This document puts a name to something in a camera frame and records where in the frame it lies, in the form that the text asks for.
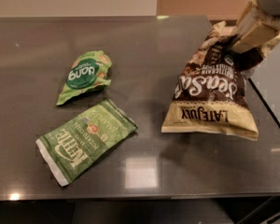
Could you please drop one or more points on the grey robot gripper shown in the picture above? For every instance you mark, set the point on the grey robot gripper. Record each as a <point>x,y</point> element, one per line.
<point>257,28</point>

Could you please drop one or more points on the brown Late July chip bag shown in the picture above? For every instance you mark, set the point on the brown Late July chip bag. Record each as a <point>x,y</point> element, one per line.
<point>210,92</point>

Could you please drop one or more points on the green Dang chip bag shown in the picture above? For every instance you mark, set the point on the green Dang chip bag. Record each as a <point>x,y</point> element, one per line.
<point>88,73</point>

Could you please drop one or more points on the green Kettle chip bag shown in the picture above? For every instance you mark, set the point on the green Kettle chip bag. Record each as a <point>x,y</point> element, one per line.
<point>72,148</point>

